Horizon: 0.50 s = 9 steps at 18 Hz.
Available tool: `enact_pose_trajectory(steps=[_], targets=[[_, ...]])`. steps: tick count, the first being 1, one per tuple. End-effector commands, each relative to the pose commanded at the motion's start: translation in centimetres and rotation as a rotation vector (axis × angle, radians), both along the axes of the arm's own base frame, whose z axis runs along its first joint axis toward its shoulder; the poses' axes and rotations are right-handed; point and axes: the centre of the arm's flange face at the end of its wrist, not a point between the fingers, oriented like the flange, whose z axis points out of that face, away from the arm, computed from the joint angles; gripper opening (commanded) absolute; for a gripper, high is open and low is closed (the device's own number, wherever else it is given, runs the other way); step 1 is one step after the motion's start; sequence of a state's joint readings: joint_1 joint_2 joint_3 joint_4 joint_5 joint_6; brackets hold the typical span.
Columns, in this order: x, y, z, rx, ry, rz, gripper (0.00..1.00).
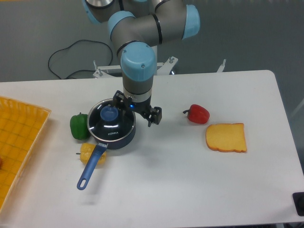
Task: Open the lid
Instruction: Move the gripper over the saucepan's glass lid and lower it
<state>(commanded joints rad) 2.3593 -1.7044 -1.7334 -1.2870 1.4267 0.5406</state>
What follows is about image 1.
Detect white metal table bracket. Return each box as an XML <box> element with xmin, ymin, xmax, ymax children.
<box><xmin>217</xmin><ymin>59</ymin><xmax>226</xmax><ymax>73</ymax></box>

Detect yellow woven basket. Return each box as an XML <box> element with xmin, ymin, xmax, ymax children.
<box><xmin>0</xmin><ymin>96</ymin><xmax>51</xmax><ymax>210</ymax></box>

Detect red toy bell pepper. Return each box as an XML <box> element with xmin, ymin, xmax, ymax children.
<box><xmin>183</xmin><ymin>104</ymin><xmax>210</xmax><ymax>124</ymax></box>

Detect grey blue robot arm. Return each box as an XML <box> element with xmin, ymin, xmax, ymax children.
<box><xmin>82</xmin><ymin>0</ymin><xmax>200</xmax><ymax>125</ymax></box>

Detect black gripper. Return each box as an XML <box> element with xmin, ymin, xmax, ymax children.
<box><xmin>113</xmin><ymin>90</ymin><xmax>162</xmax><ymax>127</ymax></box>

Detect glass pot lid blue knob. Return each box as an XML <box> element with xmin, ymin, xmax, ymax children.
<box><xmin>87</xmin><ymin>99</ymin><xmax>136</xmax><ymax>142</ymax></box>

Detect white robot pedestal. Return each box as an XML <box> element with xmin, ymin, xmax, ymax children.
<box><xmin>92</xmin><ymin>56</ymin><xmax>179</xmax><ymax>78</ymax></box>

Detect dark blue saucepan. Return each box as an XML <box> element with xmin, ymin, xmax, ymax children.
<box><xmin>77</xmin><ymin>111</ymin><xmax>136</xmax><ymax>190</ymax></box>

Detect black object table corner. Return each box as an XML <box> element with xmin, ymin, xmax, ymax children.
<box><xmin>292</xmin><ymin>192</ymin><xmax>304</xmax><ymax>217</ymax></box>

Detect green toy bell pepper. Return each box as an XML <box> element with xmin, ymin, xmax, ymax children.
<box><xmin>70</xmin><ymin>113</ymin><xmax>90</xmax><ymax>141</ymax></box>

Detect toy toast slice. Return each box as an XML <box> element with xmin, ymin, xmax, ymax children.
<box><xmin>205</xmin><ymin>123</ymin><xmax>247</xmax><ymax>152</ymax></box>

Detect black floor cable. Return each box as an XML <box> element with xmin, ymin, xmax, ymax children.
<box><xmin>48</xmin><ymin>39</ymin><xmax>114</xmax><ymax>80</ymax></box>

